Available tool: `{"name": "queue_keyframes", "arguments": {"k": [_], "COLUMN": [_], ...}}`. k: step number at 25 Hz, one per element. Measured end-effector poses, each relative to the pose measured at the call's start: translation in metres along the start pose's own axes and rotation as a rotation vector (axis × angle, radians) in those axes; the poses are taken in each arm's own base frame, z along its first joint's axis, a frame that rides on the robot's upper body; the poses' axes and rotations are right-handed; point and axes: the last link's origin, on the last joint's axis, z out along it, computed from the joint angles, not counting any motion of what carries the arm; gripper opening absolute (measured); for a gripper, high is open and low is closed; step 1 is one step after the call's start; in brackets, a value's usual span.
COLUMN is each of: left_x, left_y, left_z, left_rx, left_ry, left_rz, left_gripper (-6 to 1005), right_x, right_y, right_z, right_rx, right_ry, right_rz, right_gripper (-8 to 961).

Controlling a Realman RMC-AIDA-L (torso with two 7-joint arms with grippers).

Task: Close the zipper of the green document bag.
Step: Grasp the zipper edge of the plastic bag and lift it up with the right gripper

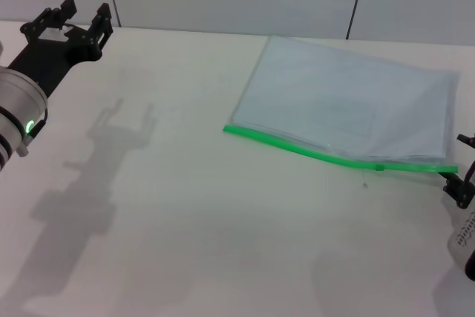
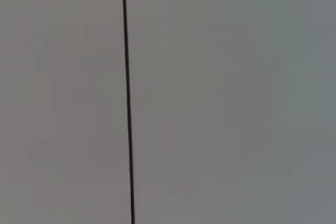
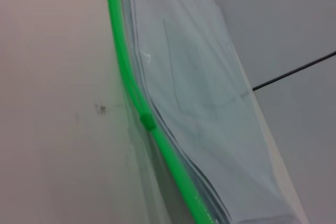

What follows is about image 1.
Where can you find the transparent green-zipper document bag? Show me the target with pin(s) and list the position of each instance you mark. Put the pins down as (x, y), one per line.
(334, 94)

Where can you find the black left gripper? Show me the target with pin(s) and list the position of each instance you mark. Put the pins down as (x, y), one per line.
(55, 51)

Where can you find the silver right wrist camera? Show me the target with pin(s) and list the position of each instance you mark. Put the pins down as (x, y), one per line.
(464, 242)

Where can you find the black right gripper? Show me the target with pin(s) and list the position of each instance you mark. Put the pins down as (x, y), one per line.
(464, 192)

